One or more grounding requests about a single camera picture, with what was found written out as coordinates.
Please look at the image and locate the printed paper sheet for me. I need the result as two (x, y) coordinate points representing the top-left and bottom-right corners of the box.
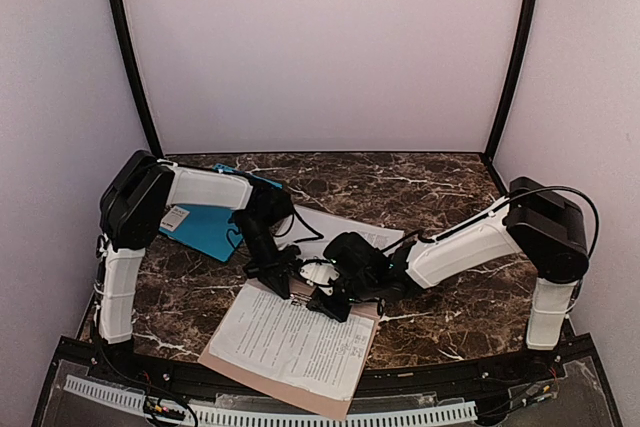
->
(276, 206), (404, 251)
(199, 281), (378, 402)

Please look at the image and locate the tan brown folder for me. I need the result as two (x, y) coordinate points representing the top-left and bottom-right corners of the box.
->
(197, 204), (406, 422)

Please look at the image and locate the teal folder with black inside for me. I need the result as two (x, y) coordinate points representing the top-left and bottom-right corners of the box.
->
(159, 161), (292, 262)

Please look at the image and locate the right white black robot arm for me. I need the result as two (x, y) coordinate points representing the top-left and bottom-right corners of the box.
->
(306, 176), (601, 352)

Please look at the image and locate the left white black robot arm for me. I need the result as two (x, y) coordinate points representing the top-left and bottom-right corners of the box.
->
(94, 150), (300, 345)

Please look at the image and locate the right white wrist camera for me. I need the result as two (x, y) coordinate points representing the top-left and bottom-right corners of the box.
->
(298, 258), (340, 288)

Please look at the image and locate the white slotted cable duct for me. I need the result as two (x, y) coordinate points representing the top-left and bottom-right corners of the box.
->
(63, 375), (478, 426)

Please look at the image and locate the black front rail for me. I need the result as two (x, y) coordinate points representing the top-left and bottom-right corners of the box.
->
(34, 334), (613, 426)

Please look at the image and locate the left black frame post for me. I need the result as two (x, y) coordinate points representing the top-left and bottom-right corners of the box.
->
(109, 0), (164, 157)

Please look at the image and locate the black frame post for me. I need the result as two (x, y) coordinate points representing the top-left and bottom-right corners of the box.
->
(109, 0), (164, 157)
(483, 0), (536, 165)

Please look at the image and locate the right black frame post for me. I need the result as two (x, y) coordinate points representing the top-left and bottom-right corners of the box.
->
(483, 0), (536, 165)

